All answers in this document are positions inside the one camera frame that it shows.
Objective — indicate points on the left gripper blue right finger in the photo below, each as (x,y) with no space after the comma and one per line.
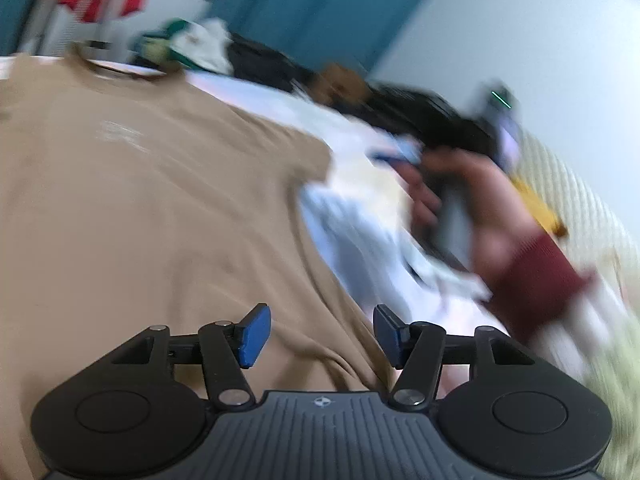
(416,350)

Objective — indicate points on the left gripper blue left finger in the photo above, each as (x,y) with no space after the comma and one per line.
(228,350)

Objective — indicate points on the tan t-shirt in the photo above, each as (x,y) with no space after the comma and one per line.
(150,209)

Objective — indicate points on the dark red sleeve forearm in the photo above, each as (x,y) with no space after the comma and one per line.
(536,288)

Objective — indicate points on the pile of mixed clothes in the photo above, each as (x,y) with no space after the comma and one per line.
(209,46)

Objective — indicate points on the person right hand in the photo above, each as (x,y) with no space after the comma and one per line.
(500,222)

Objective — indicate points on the black sofa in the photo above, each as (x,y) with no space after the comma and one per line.
(424,115)

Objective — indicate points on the pastel tie-dye bed sheet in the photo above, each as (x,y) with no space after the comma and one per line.
(400,219)

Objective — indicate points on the cream quilted headboard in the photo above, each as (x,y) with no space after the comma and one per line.
(596,237)

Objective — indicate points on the right blue curtain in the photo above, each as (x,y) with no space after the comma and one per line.
(313,33)

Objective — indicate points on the blue curtain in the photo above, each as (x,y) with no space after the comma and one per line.
(313,33)
(17,5)

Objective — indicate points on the left blue curtain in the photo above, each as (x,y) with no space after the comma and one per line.
(17,5)

